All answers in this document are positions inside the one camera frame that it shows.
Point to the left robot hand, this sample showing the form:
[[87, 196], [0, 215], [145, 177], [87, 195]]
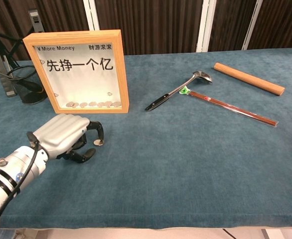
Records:
[[58, 134]]

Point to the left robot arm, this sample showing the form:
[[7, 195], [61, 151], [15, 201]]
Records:
[[9, 174]]

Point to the black mesh pen cup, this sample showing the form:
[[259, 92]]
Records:
[[30, 97]]

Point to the blue table cloth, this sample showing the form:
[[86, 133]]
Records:
[[148, 174]]

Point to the packaged red chopsticks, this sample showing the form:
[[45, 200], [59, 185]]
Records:
[[230, 107]]

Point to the long wooden block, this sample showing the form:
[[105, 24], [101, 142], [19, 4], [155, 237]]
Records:
[[248, 79]]

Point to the wooden frame coin bank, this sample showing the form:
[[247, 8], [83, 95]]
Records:
[[76, 36]]

